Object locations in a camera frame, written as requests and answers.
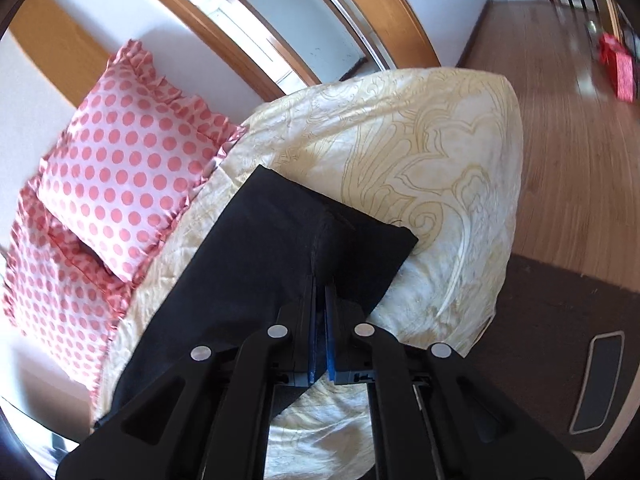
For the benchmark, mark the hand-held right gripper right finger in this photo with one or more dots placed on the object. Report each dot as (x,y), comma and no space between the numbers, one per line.
(331,355)

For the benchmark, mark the cream patterned bed quilt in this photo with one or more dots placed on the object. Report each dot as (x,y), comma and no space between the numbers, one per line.
(400,160)

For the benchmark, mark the dark floor mat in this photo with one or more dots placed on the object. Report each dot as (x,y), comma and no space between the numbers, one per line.
(550,310)

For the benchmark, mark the wooden headboard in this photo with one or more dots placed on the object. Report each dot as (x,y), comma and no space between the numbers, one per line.
(55,45)

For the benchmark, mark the red gift bag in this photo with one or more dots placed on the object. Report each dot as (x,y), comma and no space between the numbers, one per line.
(619,67)

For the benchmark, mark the black grey-rimmed scale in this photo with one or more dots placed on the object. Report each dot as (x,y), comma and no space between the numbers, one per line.
(597,385)

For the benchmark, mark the black pants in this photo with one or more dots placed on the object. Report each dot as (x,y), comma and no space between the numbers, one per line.
(280,240)

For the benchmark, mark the pink polka dot pillow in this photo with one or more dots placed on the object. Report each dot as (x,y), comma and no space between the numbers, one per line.
(55,290)
(130,160)

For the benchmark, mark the wooden door frame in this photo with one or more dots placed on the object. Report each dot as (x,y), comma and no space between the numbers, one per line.
(360,5)

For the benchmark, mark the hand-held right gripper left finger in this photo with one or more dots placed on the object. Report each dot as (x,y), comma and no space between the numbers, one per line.
(311,355)

